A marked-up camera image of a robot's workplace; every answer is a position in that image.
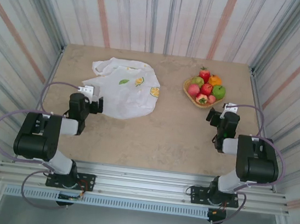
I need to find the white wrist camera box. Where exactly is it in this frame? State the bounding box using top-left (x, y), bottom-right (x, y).
top-left (220, 101), bottom-right (240, 120)
top-left (77, 84), bottom-right (95, 96)

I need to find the pale green apple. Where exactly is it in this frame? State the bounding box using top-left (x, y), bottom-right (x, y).
top-left (191, 76), bottom-right (205, 88)

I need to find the aluminium mounting rail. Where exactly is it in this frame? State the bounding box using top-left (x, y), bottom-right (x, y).
top-left (0, 149), bottom-right (294, 220)

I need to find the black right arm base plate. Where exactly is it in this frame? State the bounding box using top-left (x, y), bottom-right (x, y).
top-left (188, 185), bottom-right (241, 210)

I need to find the red fruit with green calyx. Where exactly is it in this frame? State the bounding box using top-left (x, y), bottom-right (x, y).
top-left (194, 92), bottom-right (210, 106)

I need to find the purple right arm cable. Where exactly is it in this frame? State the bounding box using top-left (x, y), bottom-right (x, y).
top-left (208, 101), bottom-right (292, 224)

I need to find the black right base connector module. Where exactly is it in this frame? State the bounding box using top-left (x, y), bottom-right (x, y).
top-left (206, 208), bottom-right (228, 224)

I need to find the bright green apple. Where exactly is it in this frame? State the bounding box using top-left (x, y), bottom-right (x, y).
top-left (211, 84), bottom-right (227, 101)

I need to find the orange fruit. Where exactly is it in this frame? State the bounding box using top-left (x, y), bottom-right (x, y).
top-left (208, 73), bottom-right (224, 88)

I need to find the black base connector module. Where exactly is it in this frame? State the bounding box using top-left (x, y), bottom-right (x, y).
top-left (55, 193), bottom-right (84, 210)
top-left (206, 208), bottom-right (228, 224)

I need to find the black left base connector module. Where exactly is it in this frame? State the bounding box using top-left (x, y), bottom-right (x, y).
top-left (55, 193), bottom-right (84, 210)

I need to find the plain red apple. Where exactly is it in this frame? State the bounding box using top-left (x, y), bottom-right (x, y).
top-left (199, 82), bottom-right (214, 96)

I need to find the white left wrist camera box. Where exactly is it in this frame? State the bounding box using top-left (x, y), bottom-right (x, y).
top-left (77, 84), bottom-right (95, 96)

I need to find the red apple with leaf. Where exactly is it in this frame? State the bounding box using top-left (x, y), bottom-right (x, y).
top-left (197, 66), bottom-right (212, 84)

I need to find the grey slotted cable duct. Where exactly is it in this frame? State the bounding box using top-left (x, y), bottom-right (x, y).
top-left (2, 182), bottom-right (211, 222)

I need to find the large pink peach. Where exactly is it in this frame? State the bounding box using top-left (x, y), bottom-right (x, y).
top-left (186, 83), bottom-right (202, 97)

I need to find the white lemon print plastic bag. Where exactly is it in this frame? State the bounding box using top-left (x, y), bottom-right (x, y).
top-left (77, 53), bottom-right (165, 124)

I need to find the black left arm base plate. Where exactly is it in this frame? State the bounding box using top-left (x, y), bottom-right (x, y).
top-left (45, 168), bottom-right (97, 193)

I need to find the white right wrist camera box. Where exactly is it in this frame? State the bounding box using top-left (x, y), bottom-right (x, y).
top-left (220, 101), bottom-right (240, 120)

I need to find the woven bamboo basket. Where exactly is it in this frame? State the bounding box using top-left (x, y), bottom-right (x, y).
top-left (181, 75), bottom-right (225, 110)

